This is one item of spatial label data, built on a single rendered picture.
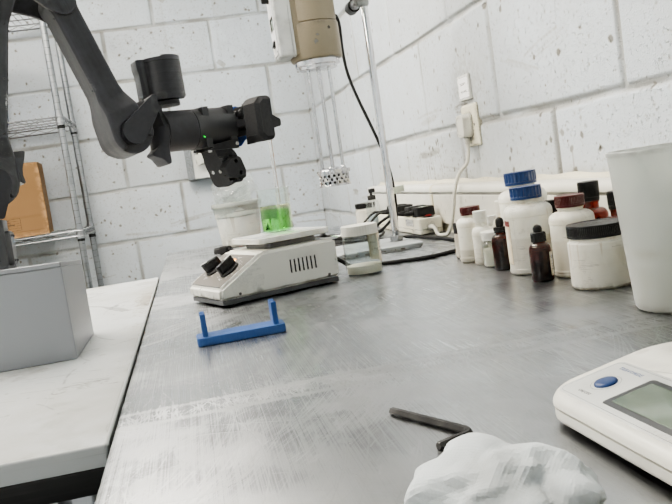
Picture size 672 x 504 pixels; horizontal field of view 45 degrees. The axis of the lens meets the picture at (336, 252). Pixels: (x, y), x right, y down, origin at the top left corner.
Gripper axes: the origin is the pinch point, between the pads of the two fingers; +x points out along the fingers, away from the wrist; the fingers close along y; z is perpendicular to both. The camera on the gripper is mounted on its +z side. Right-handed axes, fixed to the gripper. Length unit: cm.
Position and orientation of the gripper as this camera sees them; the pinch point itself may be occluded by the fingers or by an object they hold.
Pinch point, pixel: (260, 123)
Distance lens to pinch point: 126.2
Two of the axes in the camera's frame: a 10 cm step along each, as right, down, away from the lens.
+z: 1.4, 9.9, 0.9
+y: 6.3, -0.2, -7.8
